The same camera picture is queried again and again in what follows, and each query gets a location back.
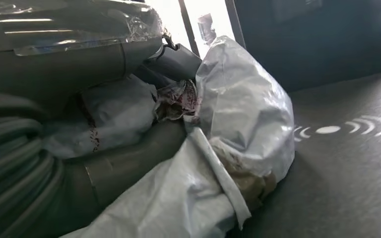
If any dark window frame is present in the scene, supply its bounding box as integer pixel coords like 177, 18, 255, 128
177, 0, 247, 57

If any grey plastic parcel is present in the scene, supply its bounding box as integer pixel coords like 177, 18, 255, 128
42, 35, 296, 238

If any black inbound scanner machine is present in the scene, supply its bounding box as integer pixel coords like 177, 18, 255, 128
226, 0, 381, 238

